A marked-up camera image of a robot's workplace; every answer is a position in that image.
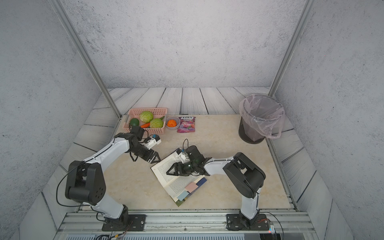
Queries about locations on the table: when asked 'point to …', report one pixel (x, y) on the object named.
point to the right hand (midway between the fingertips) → (171, 175)
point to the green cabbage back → (146, 116)
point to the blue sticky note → (182, 195)
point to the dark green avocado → (134, 122)
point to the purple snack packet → (187, 124)
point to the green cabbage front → (157, 123)
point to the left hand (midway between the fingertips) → (157, 157)
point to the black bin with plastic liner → (261, 116)
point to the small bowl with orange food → (172, 122)
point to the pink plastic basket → (136, 113)
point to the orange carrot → (145, 125)
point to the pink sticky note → (191, 187)
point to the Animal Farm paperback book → (179, 187)
